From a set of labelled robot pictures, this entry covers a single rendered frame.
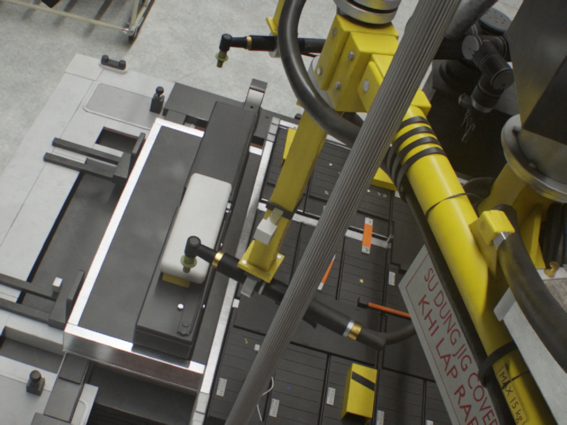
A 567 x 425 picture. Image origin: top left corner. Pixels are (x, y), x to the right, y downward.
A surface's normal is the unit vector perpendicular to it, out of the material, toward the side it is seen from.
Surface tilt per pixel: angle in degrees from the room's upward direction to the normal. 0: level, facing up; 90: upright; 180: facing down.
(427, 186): 64
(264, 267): 90
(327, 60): 90
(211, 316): 0
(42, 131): 0
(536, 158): 76
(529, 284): 48
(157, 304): 0
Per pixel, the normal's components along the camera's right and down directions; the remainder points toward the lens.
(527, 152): -0.78, 0.00
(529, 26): -0.95, -0.29
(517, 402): -0.93, 0.02
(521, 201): 0.00, 0.74
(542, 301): -0.33, -0.92
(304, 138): -0.37, 0.62
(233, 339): 0.27, -0.64
